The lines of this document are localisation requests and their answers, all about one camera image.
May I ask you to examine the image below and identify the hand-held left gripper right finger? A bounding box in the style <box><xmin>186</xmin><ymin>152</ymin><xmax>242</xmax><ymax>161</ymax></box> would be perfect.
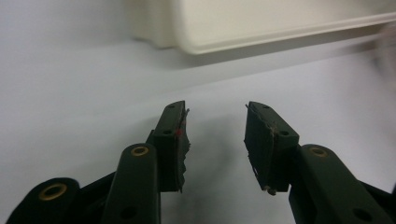
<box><xmin>244</xmin><ymin>101</ymin><xmax>395</xmax><ymax>224</ymax></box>

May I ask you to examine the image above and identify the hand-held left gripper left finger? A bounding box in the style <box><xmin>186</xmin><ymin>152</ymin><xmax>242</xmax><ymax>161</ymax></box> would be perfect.
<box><xmin>101</xmin><ymin>100</ymin><xmax>191</xmax><ymax>224</ymax></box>

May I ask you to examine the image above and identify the white plastic bin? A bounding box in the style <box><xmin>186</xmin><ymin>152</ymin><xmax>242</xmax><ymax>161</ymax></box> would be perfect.
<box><xmin>125</xmin><ymin>0</ymin><xmax>396</xmax><ymax>56</ymax></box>

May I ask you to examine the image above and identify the pale blue table sheet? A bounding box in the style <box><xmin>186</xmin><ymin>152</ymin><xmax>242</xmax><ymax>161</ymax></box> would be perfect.
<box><xmin>0</xmin><ymin>31</ymin><xmax>396</xmax><ymax>224</ymax></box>

